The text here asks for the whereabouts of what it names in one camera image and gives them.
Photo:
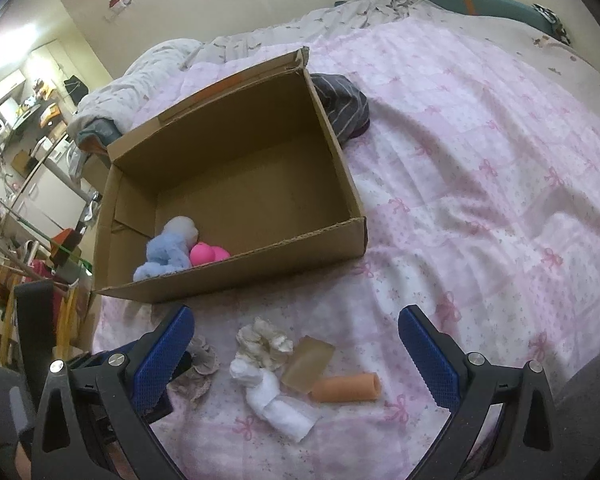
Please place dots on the brown cardboard box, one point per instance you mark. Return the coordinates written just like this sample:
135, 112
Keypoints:
240, 170

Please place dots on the white printed bed sheet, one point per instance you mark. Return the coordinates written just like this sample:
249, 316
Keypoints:
555, 65

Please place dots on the teal bed cushion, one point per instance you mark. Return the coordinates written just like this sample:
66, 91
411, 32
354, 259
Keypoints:
490, 5

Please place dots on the light blue plush toy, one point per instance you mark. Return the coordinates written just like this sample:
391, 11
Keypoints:
162, 255

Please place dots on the pale grey plush ball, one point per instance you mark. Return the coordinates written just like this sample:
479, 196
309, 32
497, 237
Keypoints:
182, 227

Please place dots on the dark striped cloth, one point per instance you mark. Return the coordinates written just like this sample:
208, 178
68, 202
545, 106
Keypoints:
345, 105

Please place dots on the yellow wooden chair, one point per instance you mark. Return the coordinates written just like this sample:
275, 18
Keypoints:
5, 310

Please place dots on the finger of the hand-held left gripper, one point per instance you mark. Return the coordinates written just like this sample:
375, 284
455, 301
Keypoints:
162, 408

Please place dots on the white towel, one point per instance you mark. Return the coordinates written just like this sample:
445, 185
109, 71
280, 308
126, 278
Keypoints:
275, 405

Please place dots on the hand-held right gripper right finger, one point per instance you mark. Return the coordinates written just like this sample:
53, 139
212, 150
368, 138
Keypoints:
430, 355

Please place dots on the translucent tan soft block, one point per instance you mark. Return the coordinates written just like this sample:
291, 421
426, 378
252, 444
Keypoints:
307, 365

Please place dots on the cream scrunchie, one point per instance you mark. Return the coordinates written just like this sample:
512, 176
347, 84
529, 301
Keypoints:
262, 340

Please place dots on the black white patterned item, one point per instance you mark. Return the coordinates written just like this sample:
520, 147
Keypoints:
550, 19

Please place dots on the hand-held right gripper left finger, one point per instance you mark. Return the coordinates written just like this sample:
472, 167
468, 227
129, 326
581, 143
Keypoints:
165, 355

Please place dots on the person's grey clothing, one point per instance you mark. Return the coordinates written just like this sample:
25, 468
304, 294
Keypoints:
0, 410

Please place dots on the pink makeup sponge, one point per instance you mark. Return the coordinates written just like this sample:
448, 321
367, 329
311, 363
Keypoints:
207, 255

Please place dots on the pink bow print blanket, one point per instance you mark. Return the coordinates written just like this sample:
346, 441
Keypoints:
480, 210

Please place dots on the grey scrunchie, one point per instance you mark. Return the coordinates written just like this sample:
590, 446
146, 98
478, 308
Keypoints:
202, 360

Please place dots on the grey white quilt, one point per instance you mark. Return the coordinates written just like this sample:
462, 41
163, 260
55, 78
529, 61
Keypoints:
145, 75

